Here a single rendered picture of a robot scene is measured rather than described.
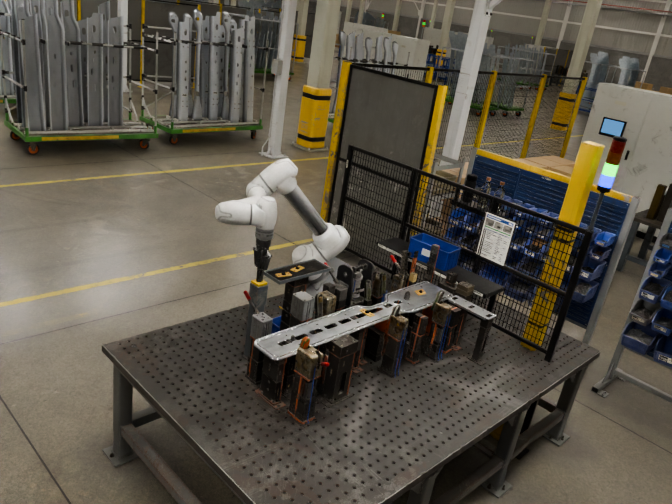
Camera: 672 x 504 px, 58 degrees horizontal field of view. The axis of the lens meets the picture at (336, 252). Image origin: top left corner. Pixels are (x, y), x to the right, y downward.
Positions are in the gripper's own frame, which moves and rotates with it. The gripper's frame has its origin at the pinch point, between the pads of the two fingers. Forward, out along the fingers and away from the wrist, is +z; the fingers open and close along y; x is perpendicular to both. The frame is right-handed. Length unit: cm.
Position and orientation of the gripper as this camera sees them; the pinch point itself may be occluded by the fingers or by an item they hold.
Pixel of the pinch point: (260, 275)
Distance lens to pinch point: 306.7
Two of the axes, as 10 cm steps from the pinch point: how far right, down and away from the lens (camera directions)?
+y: 6.9, 3.6, -6.2
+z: -1.4, 9.2, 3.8
